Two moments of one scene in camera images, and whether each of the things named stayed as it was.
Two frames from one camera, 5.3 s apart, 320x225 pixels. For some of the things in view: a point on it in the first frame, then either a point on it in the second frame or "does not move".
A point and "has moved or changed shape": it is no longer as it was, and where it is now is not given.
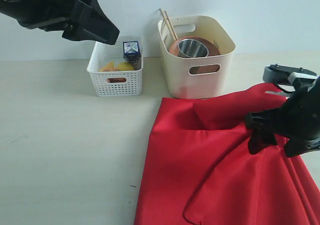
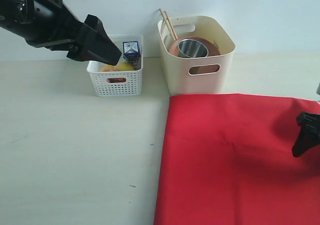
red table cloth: (198, 170) has moved or changed shape
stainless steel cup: (192, 48) does not move
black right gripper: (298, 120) → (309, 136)
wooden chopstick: (168, 25) does not move
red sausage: (116, 80) does not move
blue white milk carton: (131, 53) does not move
